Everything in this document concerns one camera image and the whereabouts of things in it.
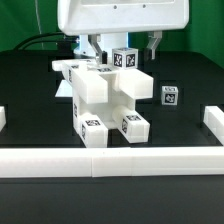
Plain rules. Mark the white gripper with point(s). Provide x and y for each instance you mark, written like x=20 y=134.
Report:
x=94 y=17

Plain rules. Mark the white chair back frame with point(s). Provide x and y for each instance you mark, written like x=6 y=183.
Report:
x=133 y=82

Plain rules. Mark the white chair seat part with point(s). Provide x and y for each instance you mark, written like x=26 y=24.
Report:
x=105 y=108

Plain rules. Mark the small white part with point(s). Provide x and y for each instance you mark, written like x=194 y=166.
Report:
x=92 y=131

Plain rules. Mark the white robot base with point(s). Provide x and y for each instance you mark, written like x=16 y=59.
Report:
x=108 y=43

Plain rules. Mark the white marker base plate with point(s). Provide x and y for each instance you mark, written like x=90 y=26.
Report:
x=64 y=90

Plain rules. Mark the white fence wall right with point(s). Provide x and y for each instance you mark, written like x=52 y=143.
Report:
x=214 y=120

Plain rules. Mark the white fence wall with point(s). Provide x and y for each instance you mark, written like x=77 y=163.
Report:
x=2 y=117
x=214 y=120
x=111 y=162

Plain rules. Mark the white fence wall front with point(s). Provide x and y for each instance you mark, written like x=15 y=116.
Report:
x=111 y=162

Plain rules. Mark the white fence wall left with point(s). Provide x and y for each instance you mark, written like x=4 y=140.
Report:
x=2 y=117

